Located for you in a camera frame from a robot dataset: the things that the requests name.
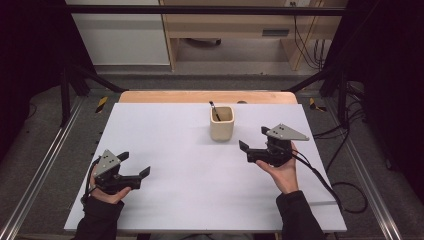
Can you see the black frame crossbar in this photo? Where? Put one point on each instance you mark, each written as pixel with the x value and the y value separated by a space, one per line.
pixel 200 9

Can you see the white cabinet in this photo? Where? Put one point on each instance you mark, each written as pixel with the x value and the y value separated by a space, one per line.
pixel 123 36

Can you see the yellow tool left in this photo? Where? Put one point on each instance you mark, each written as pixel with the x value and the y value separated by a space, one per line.
pixel 101 104

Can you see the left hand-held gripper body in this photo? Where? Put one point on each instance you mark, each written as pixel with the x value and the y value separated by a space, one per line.
pixel 107 163

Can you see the light wooden desk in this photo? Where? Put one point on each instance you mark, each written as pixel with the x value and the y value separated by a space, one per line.
pixel 230 25

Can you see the beige square cup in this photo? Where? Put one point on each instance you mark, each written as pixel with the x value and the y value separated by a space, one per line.
pixel 221 130

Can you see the black pen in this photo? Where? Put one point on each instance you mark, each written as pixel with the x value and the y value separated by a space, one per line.
pixel 213 107

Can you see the wooden table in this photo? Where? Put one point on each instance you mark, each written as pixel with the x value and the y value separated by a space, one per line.
pixel 186 97

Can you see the person's left hand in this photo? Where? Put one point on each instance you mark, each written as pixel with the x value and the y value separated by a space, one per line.
pixel 108 198

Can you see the white table sheet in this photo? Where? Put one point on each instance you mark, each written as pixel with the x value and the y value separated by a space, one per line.
pixel 200 180

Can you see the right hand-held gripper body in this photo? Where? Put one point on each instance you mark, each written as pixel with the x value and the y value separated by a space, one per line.
pixel 286 133

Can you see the black frame strut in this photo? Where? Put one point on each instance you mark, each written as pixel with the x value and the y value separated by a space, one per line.
pixel 65 100
pixel 342 100

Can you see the aluminium floor rail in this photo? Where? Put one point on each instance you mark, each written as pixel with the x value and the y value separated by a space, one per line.
pixel 370 186
pixel 36 173

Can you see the person's right hand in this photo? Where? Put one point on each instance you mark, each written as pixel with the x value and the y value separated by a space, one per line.
pixel 285 176

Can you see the black curtain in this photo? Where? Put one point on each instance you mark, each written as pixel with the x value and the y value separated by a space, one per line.
pixel 393 66
pixel 30 50

